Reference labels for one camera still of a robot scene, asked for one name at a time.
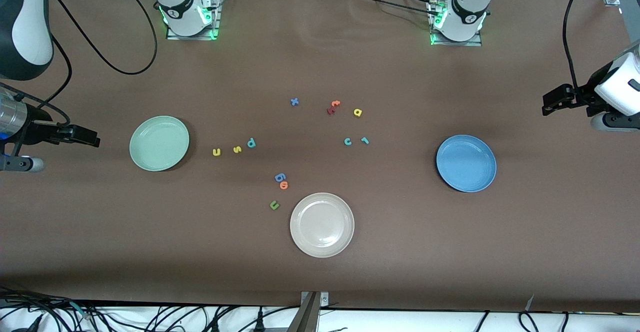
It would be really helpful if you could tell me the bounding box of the light green plate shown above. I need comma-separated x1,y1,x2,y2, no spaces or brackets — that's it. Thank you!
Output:
129,116,191,172

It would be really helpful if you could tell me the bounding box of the blue plate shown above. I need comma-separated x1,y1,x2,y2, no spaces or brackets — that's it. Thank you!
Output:
436,135,498,193

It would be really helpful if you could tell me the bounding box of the beige plate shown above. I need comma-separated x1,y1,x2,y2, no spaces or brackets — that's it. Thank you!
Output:
290,193,355,258

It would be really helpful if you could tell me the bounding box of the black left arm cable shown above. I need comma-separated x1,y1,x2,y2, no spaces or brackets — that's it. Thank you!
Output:
562,0,602,93

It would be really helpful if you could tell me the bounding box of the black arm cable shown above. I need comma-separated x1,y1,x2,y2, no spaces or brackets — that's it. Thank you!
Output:
562,0,602,93
49,0,159,76

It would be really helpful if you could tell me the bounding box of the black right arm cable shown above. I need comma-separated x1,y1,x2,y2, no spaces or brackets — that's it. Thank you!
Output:
49,0,159,76

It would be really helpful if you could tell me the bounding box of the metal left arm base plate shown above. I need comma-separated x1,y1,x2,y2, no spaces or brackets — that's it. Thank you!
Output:
429,0,483,47

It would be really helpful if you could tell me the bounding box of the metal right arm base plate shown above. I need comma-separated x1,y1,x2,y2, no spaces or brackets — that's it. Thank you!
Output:
166,0,222,41

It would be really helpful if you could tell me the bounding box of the green floor cable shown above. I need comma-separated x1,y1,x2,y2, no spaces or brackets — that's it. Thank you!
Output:
70,301,96,320

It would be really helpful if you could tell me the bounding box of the black table cable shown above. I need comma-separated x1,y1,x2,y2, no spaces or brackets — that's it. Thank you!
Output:
350,0,443,17

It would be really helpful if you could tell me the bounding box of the metal table bracket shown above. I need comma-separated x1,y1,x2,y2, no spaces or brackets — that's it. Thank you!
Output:
286,291,330,332

